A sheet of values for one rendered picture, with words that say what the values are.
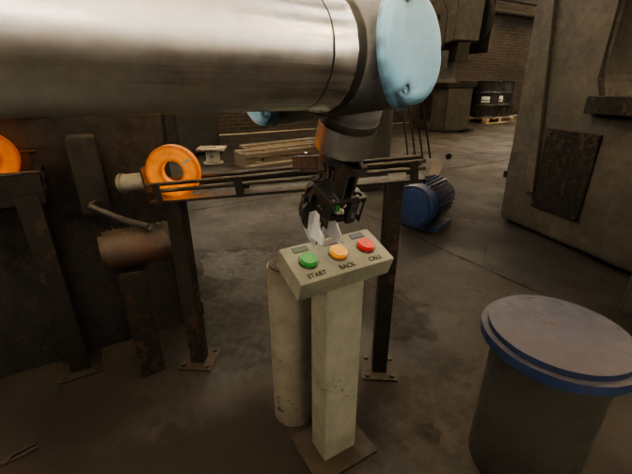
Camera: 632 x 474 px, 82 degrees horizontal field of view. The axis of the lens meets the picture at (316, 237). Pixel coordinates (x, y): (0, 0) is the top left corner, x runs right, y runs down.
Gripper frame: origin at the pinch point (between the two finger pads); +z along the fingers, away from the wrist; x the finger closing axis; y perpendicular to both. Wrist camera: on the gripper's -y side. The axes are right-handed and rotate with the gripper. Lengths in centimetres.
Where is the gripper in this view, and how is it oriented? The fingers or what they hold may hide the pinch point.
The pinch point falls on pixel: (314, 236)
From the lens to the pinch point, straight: 72.1
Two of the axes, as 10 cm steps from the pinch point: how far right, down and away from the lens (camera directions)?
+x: 8.6, -2.1, 4.7
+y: 4.8, 6.3, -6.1
